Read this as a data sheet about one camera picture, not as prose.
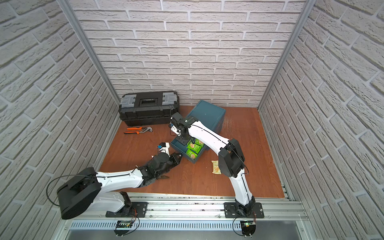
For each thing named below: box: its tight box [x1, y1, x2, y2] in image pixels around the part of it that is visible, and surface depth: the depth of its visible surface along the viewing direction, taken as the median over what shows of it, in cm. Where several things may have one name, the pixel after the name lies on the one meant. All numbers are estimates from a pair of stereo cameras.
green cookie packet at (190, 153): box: [185, 148, 199, 160], surface depth 87 cm
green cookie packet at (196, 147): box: [187, 143, 202, 153], surface depth 89 cm
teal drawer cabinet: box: [186, 100, 226, 134], surface depth 90 cm
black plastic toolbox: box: [118, 90, 180, 127], surface depth 100 cm
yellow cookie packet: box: [211, 160, 222, 175], surface depth 89 cm
